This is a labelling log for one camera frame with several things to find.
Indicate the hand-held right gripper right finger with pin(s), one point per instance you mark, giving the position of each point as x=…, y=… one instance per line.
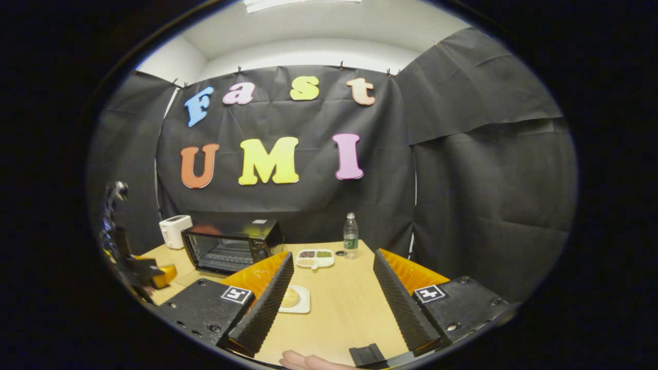
x=403, y=313

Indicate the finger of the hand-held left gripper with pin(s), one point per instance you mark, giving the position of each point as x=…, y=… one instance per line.
x=167, y=276

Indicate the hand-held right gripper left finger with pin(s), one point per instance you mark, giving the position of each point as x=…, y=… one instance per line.
x=264, y=313

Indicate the round yellow bread bun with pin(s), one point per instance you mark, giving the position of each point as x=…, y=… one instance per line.
x=290, y=297

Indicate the black electric oven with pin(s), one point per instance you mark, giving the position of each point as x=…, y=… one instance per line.
x=257, y=236

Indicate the white square plate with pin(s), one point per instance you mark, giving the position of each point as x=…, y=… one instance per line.
x=303, y=303

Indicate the white toaster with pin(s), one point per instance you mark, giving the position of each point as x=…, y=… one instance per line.
x=175, y=231

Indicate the white divided snack plate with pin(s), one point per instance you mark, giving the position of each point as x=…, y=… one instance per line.
x=315, y=258

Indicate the clear plastic bottle green label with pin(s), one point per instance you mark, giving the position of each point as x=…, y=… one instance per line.
x=351, y=239

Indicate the large ceiling light panel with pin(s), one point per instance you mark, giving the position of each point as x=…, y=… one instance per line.
x=303, y=4

